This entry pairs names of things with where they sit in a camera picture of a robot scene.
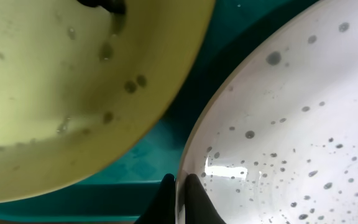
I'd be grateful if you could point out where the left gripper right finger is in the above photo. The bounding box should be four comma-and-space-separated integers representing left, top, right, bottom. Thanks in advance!
185, 174, 226, 224

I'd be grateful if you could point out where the teal plastic tray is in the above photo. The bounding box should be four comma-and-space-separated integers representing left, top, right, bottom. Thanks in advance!
0, 0, 314, 223

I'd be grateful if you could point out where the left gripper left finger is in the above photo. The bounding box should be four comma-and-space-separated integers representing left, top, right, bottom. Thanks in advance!
134, 174, 175, 224

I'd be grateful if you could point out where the yellow plate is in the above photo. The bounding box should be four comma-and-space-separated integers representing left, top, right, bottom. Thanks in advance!
0, 0, 215, 203

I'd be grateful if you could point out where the white plate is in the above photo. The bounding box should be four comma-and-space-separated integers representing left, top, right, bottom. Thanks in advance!
175, 0, 358, 223

